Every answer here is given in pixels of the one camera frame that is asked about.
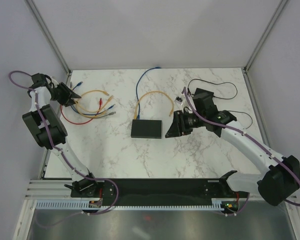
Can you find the aluminium frame post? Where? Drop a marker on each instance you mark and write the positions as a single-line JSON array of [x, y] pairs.
[[47, 34], [267, 31]]

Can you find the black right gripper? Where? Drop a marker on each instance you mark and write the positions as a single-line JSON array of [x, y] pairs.
[[175, 130]]

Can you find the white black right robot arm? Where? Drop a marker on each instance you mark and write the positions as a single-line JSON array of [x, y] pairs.
[[278, 177]]

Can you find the left aluminium frame post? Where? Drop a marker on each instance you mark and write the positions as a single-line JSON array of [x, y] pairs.
[[47, 34]]

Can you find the black network switch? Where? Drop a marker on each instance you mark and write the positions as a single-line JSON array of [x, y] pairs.
[[146, 129]]

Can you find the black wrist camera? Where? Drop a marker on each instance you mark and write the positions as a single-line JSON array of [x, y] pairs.
[[203, 102], [40, 78]]

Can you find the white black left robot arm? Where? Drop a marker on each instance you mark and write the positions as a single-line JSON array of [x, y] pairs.
[[50, 133]]

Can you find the right aluminium frame post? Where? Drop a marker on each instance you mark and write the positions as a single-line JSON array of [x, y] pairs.
[[267, 31]]

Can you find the white slotted cable duct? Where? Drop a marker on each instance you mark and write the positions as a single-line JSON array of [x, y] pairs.
[[49, 204]]

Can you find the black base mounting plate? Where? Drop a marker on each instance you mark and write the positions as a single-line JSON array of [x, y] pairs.
[[168, 200]]

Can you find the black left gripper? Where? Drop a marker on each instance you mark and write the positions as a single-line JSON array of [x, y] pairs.
[[67, 94]]

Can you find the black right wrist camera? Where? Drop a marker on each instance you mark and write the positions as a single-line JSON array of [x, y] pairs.
[[203, 102]]

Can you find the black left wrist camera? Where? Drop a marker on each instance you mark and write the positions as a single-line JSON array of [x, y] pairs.
[[40, 78]]

